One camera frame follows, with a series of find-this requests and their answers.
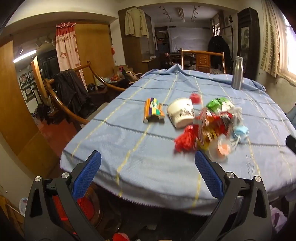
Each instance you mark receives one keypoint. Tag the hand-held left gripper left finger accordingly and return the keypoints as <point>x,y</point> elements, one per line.
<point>87,172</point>

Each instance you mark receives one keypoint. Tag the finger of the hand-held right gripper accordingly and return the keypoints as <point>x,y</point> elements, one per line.
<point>291,140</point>

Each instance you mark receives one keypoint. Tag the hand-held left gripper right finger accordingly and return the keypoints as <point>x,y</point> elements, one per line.
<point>208,173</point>

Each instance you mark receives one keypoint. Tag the red plastic basket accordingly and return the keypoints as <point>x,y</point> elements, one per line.
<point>85,206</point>

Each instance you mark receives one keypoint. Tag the large red bag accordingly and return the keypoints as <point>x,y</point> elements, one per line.
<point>185,139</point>

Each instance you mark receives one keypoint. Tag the green foil wrapper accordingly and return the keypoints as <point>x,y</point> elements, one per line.
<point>217,104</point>

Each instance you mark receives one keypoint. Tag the small red wrapper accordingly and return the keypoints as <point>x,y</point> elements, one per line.
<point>196,98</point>

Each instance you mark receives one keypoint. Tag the light blue checked tablecloth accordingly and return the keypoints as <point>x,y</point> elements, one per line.
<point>138,139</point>

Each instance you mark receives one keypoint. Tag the white paper cup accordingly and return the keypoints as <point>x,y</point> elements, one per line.
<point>180,113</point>

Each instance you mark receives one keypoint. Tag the wooden armchair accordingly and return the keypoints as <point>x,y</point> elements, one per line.
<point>62,106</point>

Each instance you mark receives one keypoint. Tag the red fleece garment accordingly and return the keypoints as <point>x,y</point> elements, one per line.
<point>120,237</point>

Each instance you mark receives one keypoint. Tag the dark jacket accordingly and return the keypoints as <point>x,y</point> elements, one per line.
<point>69,92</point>

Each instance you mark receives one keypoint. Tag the colourful striped carton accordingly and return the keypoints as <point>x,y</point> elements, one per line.
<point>152,111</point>

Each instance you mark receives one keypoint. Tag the steel bottle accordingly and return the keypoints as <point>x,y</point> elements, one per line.
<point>237,74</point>

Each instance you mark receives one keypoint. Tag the striped window curtain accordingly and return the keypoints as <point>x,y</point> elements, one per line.
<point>271,41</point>

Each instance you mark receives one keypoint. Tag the dark framed scroll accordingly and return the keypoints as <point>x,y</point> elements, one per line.
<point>247,44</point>

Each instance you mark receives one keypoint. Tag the carved wooden chair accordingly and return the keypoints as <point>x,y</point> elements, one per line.
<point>203,60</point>

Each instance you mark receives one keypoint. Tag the black coat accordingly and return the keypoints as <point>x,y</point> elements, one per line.
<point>218,49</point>

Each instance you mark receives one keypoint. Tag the pink floral curtain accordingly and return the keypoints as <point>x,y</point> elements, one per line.
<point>68,51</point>

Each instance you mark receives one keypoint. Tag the wooden wardrobe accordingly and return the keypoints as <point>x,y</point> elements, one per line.
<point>134,51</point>

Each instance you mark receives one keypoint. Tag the fluorescent lamp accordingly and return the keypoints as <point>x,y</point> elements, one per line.
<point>24,56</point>

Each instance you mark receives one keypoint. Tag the white sheet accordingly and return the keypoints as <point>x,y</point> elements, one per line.
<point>189,39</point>

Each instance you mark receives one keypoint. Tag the beige shirt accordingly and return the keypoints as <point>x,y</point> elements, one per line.
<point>136,22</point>

